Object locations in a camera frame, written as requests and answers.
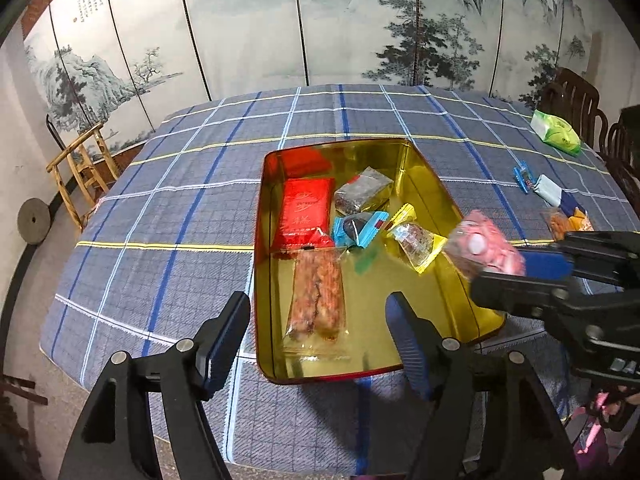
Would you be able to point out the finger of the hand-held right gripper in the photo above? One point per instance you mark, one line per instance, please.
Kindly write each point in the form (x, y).
(545, 266)
(515, 294)

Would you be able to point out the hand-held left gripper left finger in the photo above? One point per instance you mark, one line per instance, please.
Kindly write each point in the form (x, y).
(227, 345)

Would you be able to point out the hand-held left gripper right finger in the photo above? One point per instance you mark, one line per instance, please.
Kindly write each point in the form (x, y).
(410, 350)

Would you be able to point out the clear peanut brittle packet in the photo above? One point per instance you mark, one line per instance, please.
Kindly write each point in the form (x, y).
(315, 300)
(556, 224)

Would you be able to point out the red tin box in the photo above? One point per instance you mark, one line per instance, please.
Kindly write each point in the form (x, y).
(360, 330)

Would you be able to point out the orange snack packet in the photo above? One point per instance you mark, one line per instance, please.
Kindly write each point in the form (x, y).
(580, 220)

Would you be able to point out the pink snack packet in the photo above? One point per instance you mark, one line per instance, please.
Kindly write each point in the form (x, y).
(480, 245)

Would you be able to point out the blue and white snack packet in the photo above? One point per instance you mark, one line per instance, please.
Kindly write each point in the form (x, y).
(547, 187)

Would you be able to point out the blue striped candy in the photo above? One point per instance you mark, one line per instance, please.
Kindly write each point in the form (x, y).
(523, 177)

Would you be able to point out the yellow-edged clear snack packet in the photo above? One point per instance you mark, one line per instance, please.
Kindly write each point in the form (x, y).
(415, 242)

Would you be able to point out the cyan candy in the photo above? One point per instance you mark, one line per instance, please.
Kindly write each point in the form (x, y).
(350, 227)

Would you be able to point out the red snack packet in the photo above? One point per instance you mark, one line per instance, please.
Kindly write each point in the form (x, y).
(305, 210)

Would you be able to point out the dark grey snack packet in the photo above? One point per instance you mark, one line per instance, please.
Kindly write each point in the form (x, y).
(362, 190)

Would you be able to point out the green tissue pack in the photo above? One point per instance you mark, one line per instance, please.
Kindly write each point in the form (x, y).
(555, 132)

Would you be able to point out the dark wooden chair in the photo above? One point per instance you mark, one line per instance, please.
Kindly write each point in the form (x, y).
(625, 150)
(572, 92)

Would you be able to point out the round millstone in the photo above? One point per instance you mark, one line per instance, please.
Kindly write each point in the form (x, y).
(34, 221)

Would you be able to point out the light wooden stool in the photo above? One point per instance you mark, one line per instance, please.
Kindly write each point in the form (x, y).
(75, 147)

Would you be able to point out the black cane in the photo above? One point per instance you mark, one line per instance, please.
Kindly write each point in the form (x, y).
(50, 125)

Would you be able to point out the landscape painted folding screen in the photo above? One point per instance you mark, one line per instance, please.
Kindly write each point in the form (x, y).
(300, 20)

